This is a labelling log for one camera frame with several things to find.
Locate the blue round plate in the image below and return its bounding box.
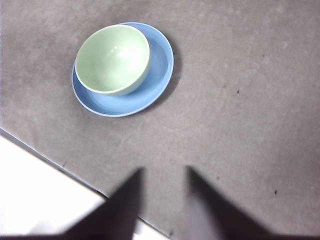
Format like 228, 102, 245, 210
71, 21, 175, 118

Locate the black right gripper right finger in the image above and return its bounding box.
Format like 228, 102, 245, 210
186, 166, 320, 240

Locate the green ribbed bowl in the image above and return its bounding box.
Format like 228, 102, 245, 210
74, 24, 151, 98

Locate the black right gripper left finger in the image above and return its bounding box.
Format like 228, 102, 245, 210
0, 167, 146, 240

